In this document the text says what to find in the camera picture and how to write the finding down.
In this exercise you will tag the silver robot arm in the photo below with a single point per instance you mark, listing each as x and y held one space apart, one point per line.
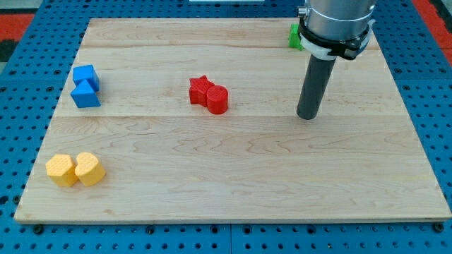
329 29

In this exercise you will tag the yellow heart block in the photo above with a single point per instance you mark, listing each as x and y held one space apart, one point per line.
89 170

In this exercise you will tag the yellow hexagon block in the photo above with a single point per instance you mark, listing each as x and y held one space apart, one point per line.
61 170

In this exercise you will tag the red cylinder block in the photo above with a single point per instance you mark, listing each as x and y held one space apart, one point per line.
217 99

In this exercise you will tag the red star block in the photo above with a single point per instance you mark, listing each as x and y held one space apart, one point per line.
198 90

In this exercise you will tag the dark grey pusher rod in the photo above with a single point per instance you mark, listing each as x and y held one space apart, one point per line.
314 85

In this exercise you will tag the green block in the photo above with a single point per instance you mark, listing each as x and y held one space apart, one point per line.
293 40

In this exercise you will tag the blue triangle block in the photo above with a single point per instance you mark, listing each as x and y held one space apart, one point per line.
84 95

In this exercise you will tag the blue cube block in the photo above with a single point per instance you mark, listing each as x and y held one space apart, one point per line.
88 73

